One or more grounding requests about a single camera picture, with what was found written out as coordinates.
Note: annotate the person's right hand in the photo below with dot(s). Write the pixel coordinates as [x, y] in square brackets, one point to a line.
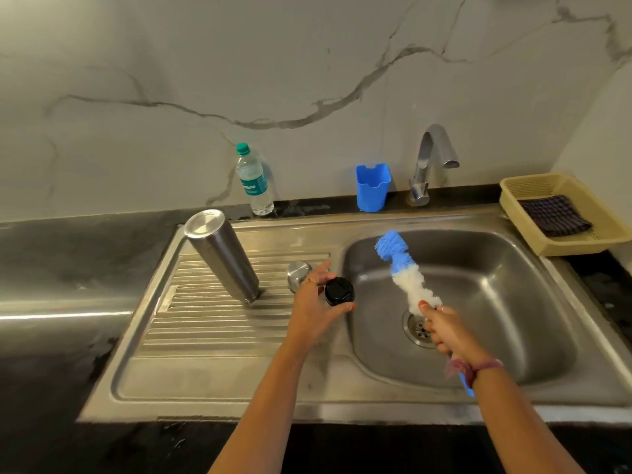
[452, 335]

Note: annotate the person's left hand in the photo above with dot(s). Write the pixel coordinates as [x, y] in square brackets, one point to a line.
[311, 315]

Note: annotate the black stopper lid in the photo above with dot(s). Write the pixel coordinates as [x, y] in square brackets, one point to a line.
[339, 291]

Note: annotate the steel cup cap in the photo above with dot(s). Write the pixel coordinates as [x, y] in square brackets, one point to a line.
[297, 273]

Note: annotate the blue white bottle brush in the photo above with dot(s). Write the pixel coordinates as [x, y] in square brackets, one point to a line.
[405, 276]

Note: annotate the stainless steel flask body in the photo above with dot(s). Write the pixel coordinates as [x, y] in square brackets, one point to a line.
[222, 256]

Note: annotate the person's right forearm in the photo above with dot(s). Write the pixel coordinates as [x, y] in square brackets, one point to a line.
[523, 419]

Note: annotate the person's left forearm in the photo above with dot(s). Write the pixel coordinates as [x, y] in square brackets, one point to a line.
[261, 414]

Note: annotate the clear plastic water bottle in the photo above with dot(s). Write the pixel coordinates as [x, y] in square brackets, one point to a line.
[254, 180]

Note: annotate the stainless steel sink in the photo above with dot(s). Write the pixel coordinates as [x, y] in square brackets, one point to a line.
[222, 380]

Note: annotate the blue plastic brush holder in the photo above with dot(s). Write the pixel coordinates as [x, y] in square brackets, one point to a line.
[373, 189]

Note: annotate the dark checked cloth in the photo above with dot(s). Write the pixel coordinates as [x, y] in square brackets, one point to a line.
[555, 214]

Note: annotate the yellow plastic basket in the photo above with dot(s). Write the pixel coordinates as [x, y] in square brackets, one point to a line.
[612, 236]

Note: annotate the chrome faucet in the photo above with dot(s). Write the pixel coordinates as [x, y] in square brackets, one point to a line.
[432, 143]

